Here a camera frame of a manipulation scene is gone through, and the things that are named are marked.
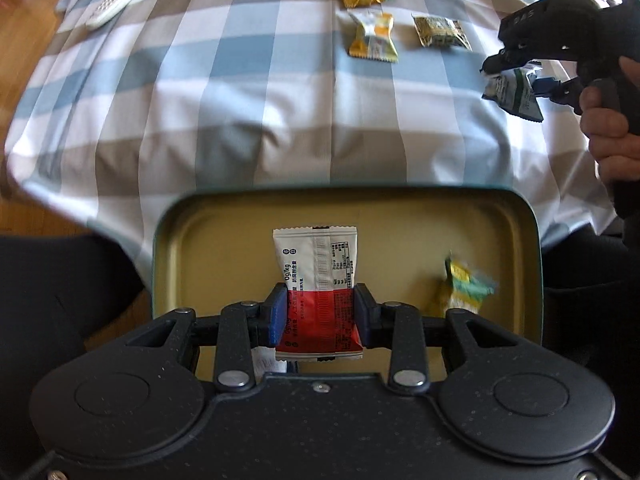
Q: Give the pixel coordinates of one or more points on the person's right forearm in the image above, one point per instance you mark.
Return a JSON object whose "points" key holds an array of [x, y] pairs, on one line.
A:
{"points": [[627, 200]]}

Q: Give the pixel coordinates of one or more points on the green gold metal tin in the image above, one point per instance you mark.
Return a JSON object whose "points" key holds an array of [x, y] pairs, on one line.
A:
{"points": [[225, 240]]}

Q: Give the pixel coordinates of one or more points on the person's right hand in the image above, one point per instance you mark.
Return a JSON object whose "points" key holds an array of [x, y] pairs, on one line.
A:
{"points": [[612, 150]]}

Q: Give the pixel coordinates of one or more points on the white orange pastry packet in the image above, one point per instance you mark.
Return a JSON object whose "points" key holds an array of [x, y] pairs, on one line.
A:
{"points": [[372, 35]]}

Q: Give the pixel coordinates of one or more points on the person's left leg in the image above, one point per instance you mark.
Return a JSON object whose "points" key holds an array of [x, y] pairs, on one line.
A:
{"points": [[50, 310]]}

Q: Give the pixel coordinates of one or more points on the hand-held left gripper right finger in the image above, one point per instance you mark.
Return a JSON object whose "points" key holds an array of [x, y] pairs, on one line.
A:
{"points": [[362, 316]]}

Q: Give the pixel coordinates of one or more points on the checkered tablecloth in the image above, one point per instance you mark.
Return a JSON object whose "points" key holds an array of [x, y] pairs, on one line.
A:
{"points": [[225, 110]]}

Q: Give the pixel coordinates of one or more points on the white black snack packet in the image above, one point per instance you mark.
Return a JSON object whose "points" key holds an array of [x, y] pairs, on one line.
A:
{"points": [[262, 362]]}

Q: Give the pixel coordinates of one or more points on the green white snack packet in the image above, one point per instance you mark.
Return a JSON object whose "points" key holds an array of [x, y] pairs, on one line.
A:
{"points": [[515, 95]]}

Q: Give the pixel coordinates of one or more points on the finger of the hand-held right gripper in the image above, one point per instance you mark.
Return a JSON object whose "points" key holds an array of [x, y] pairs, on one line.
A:
{"points": [[565, 92], [500, 60]]}

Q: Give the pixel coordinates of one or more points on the red white snack packet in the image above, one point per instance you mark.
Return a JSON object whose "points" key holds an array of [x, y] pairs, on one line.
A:
{"points": [[320, 270]]}

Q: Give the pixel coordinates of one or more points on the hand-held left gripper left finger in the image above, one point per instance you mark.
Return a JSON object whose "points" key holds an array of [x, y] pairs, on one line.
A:
{"points": [[277, 312]]}

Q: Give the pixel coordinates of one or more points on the yellow green snack packet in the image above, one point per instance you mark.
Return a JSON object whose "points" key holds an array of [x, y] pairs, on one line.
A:
{"points": [[462, 282]]}

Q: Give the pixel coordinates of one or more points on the gold brown patterned packet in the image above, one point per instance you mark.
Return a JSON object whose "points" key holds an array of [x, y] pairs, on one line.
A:
{"points": [[440, 31]]}

